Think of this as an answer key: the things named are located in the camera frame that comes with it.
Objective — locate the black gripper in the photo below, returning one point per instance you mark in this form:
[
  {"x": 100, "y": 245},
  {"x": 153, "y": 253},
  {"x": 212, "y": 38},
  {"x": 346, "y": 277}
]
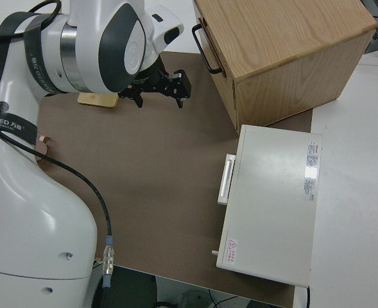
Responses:
[{"x": 148, "y": 80}]

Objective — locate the pink mug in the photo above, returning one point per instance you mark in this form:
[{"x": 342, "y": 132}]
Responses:
[{"x": 42, "y": 148}]

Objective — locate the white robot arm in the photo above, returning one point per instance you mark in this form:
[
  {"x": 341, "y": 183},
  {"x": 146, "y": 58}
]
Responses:
[{"x": 31, "y": 208}]

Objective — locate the brown table mat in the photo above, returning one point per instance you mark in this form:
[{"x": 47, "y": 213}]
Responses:
[{"x": 159, "y": 176}]

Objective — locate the light wooden cabinet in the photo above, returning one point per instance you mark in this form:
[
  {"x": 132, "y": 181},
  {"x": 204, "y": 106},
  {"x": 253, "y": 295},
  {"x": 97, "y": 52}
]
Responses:
[{"x": 288, "y": 38}]

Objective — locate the white toaster oven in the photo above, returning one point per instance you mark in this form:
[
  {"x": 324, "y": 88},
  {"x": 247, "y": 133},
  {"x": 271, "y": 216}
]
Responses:
[{"x": 272, "y": 199}]

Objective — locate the black rounded stand base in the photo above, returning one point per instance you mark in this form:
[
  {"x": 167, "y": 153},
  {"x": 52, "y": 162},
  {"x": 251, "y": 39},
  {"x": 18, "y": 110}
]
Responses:
[{"x": 134, "y": 288}]

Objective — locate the grey round container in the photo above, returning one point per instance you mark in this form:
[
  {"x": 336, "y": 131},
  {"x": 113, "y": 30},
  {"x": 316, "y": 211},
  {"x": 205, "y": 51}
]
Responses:
[{"x": 192, "y": 298}]

